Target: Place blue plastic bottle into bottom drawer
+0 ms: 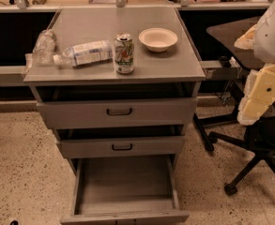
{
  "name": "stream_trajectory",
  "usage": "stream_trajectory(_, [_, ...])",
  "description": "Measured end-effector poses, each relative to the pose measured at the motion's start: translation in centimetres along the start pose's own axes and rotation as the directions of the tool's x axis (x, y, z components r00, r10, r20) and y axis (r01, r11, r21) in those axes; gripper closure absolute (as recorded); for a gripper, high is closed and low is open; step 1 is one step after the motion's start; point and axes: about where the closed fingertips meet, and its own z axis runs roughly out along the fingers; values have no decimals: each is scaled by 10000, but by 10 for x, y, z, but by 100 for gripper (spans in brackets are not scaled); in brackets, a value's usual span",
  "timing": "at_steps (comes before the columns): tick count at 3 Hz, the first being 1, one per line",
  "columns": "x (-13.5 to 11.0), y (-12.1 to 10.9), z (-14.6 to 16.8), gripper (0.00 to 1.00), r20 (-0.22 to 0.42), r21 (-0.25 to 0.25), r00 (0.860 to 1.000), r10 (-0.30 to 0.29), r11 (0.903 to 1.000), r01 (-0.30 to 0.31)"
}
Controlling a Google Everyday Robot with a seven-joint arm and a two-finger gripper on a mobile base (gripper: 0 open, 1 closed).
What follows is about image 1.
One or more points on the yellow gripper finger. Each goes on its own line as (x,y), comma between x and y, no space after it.
(245,42)
(259,95)

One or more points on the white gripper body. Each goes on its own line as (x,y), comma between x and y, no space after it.
(270,37)

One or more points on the blue label plastic bottle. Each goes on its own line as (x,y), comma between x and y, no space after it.
(85,54)

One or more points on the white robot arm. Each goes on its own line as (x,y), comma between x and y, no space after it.
(259,89)

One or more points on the grey top drawer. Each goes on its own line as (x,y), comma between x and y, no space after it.
(117,113)

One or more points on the grey drawer cabinet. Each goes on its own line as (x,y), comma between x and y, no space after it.
(175,73)

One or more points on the grey open bottom drawer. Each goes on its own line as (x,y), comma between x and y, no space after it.
(125,191)

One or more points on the crumpled clear plastic bottle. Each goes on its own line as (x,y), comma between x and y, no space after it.
(42,54)

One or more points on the black office chair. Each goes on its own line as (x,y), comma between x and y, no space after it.
(259,138)

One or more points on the green soda can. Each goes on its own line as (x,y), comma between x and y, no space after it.
(124,52)

